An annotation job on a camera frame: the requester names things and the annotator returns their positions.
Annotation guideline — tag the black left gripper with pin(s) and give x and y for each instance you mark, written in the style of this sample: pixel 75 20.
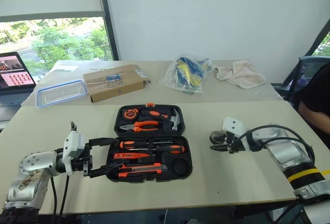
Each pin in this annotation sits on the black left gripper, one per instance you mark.
pixel 86 163

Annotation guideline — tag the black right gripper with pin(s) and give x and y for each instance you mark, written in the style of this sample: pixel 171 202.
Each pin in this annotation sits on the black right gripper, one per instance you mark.
pixel 234 144

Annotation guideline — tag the black electrical tape roll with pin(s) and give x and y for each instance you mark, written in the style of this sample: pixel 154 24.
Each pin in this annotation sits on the black electrical tape roll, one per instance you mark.
pixel 214 136

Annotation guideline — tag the orange voltage tester pen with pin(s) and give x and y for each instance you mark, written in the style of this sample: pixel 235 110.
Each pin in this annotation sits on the orange voltage tester pen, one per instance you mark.
pixel 129 155

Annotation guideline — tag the orange black utility knife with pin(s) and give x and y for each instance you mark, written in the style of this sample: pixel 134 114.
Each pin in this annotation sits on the orange black utility knife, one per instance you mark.
pixel 140 170

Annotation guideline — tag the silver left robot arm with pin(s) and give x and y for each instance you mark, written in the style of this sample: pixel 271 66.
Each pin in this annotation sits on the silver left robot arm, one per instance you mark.
pixel 31 167

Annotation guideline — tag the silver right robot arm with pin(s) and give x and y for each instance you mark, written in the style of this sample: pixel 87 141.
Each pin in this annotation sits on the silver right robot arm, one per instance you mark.
pixel 291 154

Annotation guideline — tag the black tool case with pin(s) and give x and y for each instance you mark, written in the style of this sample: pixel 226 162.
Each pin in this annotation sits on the black tool case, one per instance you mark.
pixel 149 157

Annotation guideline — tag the orange black tape measure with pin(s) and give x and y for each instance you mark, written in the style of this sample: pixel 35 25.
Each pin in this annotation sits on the orange black tape measure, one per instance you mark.
pixel 129 113

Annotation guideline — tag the brown cardboard box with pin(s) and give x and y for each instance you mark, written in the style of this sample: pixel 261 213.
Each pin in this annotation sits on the brown cardboard box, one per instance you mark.
pixel 113 87

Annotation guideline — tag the pink towel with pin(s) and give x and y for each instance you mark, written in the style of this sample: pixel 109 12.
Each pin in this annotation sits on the pink towel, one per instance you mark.
pixel 242 75

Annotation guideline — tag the clear container lid blue rim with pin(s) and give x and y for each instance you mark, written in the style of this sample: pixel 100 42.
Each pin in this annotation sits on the clear container lid blue rim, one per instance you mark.
pixel 60 93

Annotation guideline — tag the clear bag blue yellow contents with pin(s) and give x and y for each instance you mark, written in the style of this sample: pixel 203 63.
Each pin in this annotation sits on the clear bag blue yellow contents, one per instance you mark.
pixel 187 74

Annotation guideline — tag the small clear plastic packet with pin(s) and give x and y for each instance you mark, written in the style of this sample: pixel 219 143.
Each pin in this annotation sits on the small clear plastic packet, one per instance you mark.
pixel 141 73

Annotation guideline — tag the person in black shirt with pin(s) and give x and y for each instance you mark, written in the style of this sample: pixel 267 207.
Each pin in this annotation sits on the person in black shirt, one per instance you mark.
pixel 317 97

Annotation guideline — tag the open laptop computer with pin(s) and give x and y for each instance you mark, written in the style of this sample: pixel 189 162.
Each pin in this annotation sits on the open laptop computer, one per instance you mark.
pixel 14 75

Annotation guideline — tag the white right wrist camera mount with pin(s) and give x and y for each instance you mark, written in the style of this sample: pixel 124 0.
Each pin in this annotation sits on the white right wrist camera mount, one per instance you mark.
pixel 233 125

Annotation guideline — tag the dark window frame post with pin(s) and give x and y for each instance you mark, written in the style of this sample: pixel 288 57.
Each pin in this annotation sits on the dark window frame post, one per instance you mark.
pixel 108 17

